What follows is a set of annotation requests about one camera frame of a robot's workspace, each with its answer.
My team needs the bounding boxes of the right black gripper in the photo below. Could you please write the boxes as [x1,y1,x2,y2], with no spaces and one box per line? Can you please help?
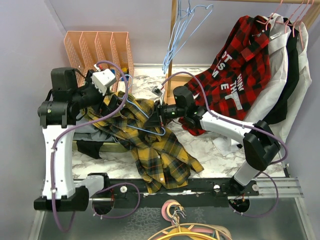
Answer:
[143,100,186,128]

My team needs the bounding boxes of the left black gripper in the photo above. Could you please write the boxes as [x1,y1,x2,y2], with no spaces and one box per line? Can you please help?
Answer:
[72,69,120,118]

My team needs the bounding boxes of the yellow plaid shirt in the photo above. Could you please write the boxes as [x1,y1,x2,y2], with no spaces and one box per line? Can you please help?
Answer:
[85,94,204,194]

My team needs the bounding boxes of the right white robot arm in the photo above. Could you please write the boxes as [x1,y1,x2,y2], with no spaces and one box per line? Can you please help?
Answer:
[144,85,281,196]

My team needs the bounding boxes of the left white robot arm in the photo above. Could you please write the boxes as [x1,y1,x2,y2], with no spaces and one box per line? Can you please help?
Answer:
[33,67,111,212]

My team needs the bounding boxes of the black shirt in bin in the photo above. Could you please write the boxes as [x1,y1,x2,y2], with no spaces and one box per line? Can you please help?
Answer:
[76,140,103,160]

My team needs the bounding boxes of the white hanging shirt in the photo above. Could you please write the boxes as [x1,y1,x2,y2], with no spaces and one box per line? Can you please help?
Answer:
[212,20,313,156]

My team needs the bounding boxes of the red black plaid shirt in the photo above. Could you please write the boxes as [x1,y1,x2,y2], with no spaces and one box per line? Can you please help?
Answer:
[185,15,271,121]

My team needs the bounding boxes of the black hanging shirt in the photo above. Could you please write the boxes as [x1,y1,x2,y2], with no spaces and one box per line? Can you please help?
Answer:
[263,17,299,125]

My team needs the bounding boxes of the small boxes in organizer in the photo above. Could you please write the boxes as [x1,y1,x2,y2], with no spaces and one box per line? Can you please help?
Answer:
[116,67,132,92]

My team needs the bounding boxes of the green plastic laundry bin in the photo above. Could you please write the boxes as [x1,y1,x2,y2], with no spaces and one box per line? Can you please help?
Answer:
[72,140,128,153]

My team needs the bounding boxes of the pile of coloured hangers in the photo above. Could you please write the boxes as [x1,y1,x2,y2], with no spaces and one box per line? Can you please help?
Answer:
[149,199,232,240]

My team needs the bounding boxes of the wooden clothes rack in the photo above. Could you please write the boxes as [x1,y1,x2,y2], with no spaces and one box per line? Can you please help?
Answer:
[162,0,320,113]

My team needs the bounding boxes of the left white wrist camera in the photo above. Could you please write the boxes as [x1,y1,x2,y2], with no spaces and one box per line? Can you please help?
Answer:
[91,64,116,96]

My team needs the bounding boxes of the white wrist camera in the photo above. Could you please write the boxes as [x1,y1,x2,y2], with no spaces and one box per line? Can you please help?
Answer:
[151,84,166,105]
[91,64,116,96]

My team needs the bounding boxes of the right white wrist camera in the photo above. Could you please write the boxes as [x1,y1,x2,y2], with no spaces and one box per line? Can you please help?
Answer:
[151,84,166,105]

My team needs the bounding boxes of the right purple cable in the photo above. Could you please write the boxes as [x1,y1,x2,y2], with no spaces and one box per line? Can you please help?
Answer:
[159,71,290,217]

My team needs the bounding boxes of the black mounting rail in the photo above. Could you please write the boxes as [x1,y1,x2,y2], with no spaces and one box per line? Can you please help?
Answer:
[89,178,259,209]

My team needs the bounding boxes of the blue wire hangers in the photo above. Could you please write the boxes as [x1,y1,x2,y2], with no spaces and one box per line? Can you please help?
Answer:
[162,0,214,74]

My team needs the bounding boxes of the pink wire hangers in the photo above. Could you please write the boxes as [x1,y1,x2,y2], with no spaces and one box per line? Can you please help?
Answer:
[256,0,320,47]

